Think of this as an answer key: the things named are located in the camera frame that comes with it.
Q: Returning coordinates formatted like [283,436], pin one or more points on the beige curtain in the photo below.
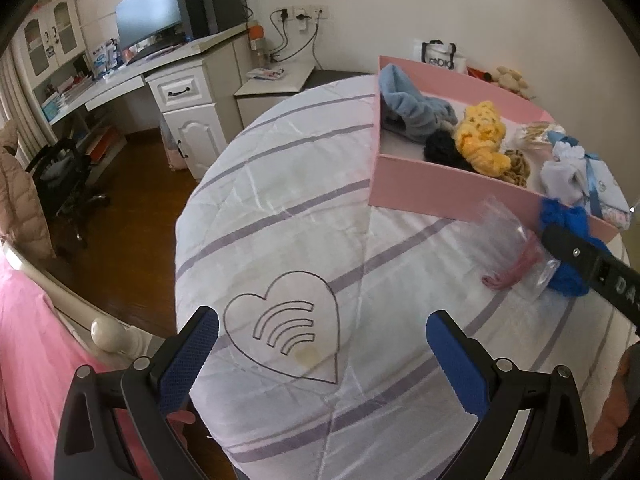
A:
[12,90]

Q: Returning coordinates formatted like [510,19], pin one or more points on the pink cardboard box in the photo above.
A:
[425,180]

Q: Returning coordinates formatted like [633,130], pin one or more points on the cotton swab pack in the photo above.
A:
[535,135]

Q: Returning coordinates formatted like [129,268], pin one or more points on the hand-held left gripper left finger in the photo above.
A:
[190,360]

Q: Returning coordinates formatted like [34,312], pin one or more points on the red toy box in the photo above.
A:
[482,74]

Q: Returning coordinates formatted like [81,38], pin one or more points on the orange capped bottle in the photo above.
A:
[256,40]

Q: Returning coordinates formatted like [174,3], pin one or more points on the pink puffer coat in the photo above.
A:
[22,200]

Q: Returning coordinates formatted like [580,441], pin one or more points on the royal blue crochet piece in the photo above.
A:
[565,215]

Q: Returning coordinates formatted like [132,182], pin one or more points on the light blue patterned cloth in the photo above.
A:
[610,195]

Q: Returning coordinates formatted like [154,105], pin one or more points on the white desk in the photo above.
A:
[185,100]

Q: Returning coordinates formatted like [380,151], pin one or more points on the small printed packet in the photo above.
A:
[266,73]

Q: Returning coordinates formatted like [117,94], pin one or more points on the white tote bag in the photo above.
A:
[440,60]

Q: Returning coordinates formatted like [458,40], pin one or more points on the leopard print scrunchie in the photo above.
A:
[517,170]

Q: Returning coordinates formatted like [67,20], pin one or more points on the white wall sockets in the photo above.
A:
[300,11]

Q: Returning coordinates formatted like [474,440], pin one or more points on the clear plastic bag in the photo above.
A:
[500,240]

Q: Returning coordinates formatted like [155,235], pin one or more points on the beige plush toy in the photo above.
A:
[510,80]

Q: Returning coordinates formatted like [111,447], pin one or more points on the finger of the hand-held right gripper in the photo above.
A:
[575,250]

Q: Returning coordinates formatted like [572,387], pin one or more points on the navy scrunchie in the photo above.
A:
[442,147]

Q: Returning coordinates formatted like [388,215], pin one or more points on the white baby socks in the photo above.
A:
[560,175]

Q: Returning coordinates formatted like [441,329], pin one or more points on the black computer monitor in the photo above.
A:
[147,7]

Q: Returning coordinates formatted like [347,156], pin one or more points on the black office chair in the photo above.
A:
[65,185]

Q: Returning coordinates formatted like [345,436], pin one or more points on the white wooden bed frame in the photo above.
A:
[107,335]

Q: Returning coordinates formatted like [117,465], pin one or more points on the black computer tower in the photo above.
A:
[212,0]

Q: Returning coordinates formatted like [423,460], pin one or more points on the low white cabinet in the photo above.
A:
[280,95]

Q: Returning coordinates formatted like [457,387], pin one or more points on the white glass-door cabinet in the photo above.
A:
[52,30]

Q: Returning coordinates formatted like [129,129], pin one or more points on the light blue fleece headband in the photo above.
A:
[405,105]

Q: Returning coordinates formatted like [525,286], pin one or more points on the blue and white carton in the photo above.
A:
[107,57]

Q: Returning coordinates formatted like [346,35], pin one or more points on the yellow crochet pouch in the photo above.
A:
[480,130]

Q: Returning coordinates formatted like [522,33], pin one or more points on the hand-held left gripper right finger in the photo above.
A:
[457,365]

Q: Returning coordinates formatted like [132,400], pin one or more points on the pink bedding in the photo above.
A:
[35,385]

